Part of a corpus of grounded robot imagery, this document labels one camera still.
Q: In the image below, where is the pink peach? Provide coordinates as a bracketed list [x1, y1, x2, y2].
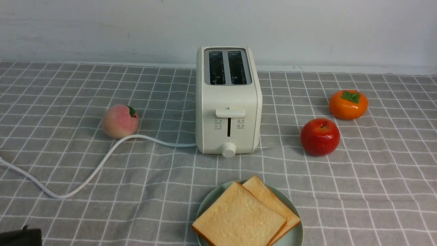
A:
[102, 104, 139, 139]

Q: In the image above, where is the white toaster power cord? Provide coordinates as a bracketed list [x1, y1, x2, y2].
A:
[0, 134, 198, 200]

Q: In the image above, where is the toast slice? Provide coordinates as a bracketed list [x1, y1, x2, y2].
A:
[192, 181, 287, 246]
[242, 175, 301, 246]

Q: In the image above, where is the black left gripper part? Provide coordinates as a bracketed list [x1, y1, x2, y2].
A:
[0, 225, 42, 246]

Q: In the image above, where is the red apple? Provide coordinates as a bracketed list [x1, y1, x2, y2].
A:
[300, 118, 340, 156]

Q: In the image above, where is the orange persimmon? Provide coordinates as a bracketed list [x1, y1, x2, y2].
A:
[329, 90, 369, 120]

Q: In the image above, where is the white two-slot toaster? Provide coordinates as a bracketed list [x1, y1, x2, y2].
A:
[195, 46, 263, 158]

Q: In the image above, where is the light green round plate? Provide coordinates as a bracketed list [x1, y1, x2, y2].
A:
[196, 181, 304, 246]

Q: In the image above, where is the grey checked tablecloth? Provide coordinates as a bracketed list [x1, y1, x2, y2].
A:
[0, 61, 437, 246]

